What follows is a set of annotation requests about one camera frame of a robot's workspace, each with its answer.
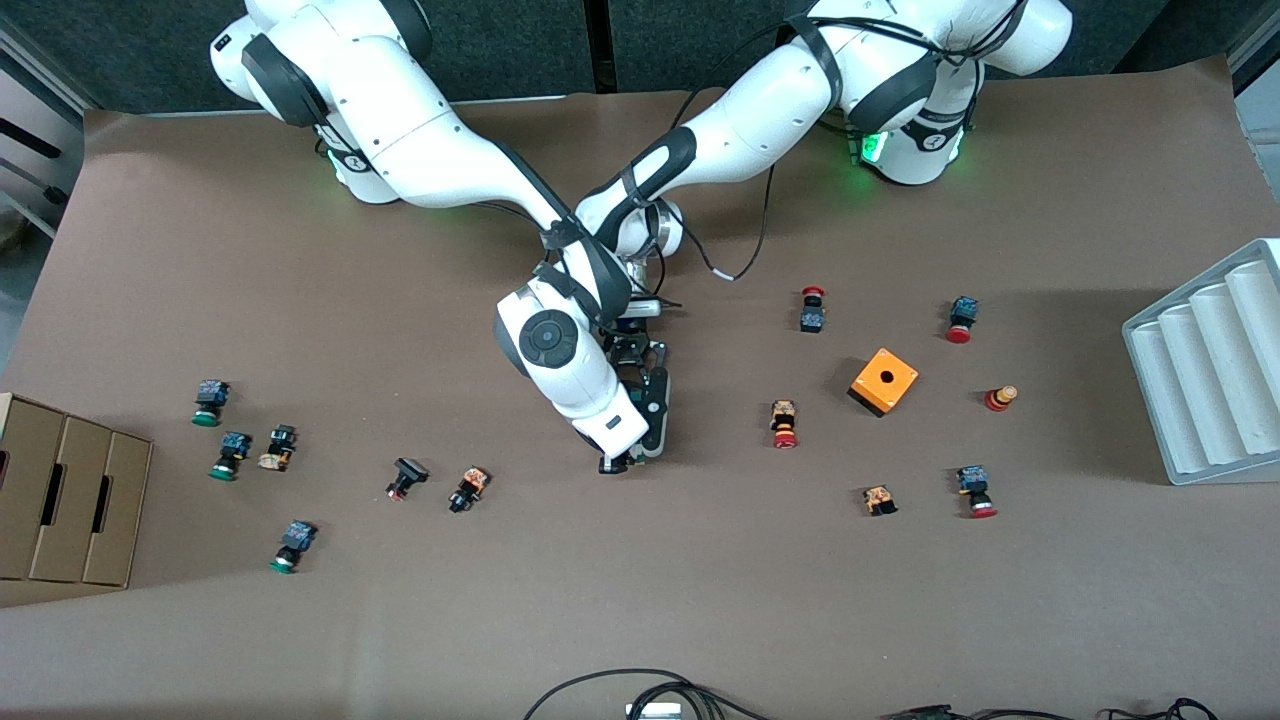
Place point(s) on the red mushroom button blue block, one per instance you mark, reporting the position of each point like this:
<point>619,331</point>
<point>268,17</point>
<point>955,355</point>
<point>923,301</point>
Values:
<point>970,478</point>
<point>812,320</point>
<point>964,308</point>

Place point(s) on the red mushroom button orange block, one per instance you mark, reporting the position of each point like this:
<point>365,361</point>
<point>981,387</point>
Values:
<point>783,412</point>

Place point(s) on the green push button blue block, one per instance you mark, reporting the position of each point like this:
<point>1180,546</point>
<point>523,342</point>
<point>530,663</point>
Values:
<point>298,536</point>
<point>236,443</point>
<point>212,392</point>

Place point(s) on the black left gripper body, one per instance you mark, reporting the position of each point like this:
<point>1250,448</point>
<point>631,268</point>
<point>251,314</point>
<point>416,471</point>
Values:
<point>630,352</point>

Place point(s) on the grey ridged plastic tray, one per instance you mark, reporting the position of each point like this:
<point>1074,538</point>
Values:
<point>1210,380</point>

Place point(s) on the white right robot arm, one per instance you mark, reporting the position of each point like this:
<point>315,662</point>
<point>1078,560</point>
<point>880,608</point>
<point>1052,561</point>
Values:
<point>420,130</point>

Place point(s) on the orange contact block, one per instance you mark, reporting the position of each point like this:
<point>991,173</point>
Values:
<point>879,497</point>

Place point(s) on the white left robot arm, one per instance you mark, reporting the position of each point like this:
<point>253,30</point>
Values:
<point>760,110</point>

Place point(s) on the black vertical post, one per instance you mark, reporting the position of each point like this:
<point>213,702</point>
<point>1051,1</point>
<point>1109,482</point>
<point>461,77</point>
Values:
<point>600,45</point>

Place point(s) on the orange button enclosure box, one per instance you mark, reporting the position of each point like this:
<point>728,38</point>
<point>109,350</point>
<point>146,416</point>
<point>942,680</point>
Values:
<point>890,385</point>

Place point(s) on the brown cardboard divider box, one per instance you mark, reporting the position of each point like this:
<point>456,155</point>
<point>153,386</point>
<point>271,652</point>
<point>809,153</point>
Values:
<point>60,500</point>

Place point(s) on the red yellow knob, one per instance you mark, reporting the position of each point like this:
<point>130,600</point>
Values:
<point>998,399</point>

